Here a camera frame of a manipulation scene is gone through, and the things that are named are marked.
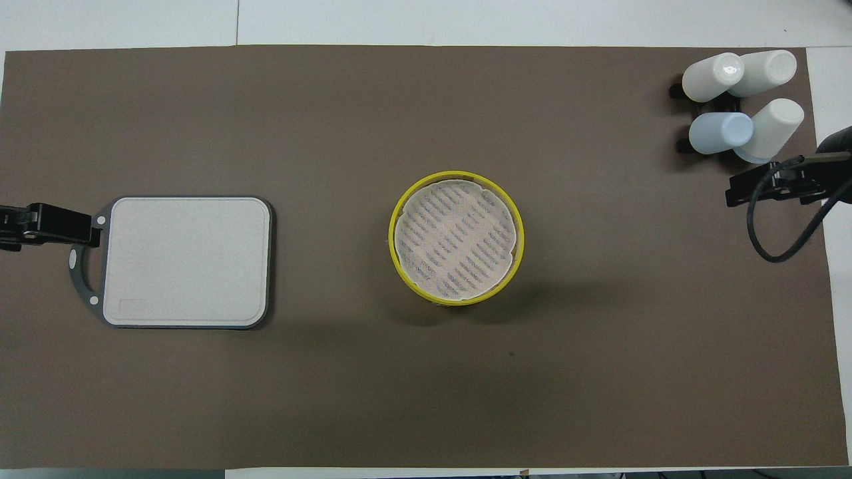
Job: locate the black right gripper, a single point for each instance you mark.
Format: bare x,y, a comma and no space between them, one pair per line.
829,169

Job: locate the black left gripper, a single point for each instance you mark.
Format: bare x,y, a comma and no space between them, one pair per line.
14,226

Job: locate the white mesh steamer liner cloth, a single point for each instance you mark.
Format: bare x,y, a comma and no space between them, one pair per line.
456,237

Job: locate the yellow steamer tier with liner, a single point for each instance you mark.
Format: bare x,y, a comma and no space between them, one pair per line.
393,256

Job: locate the white plastic cup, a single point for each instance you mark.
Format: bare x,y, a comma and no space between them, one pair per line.
767,72
773,130
711,78

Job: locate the light blue plastic cup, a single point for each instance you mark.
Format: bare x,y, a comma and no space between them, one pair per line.
720,133

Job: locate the black cup rack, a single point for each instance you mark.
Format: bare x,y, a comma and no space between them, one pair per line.
725,104

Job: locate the brown table mat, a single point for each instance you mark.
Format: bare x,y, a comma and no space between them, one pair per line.
426,386

